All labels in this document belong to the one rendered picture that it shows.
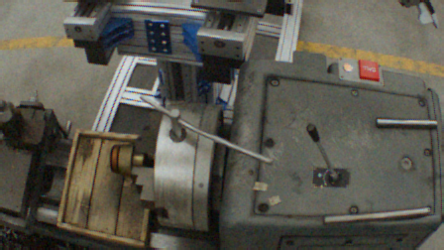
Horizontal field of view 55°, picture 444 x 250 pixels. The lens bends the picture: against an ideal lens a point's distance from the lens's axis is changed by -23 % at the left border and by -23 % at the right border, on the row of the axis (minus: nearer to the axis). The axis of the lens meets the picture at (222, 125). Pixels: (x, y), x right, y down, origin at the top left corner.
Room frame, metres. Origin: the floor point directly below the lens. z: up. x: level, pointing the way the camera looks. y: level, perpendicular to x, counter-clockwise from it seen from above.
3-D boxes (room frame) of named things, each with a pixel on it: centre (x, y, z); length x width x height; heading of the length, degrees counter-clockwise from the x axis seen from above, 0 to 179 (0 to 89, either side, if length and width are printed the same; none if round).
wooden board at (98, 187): (0.67, 0.35, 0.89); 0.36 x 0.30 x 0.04; 171
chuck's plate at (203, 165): (0.62, 0.03, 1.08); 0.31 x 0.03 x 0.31; 171
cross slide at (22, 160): (0.74, 0.70, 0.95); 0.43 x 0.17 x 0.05; 171
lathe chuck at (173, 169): (0.63, 0.10, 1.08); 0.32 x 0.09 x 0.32; 171
